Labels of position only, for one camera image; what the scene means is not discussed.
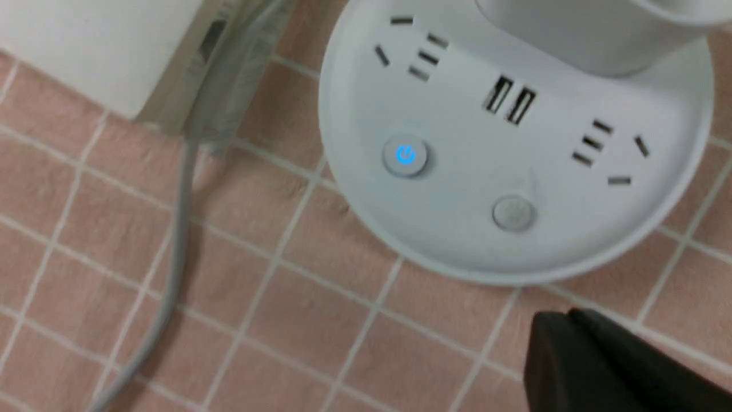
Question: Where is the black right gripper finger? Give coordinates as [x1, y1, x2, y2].
[523, 308, 731, 411]

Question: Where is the white desk lamp with sockets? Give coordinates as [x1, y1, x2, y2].
[319, 1, 730, 285]

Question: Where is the pink checkered tablecloth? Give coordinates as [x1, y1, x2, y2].
[1, 1, 731, 411]

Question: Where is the bottom white book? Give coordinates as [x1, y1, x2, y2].
[134, 0, 298, 155]

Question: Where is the grey lamp power cable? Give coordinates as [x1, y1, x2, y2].
[86, 140, 198, 412]

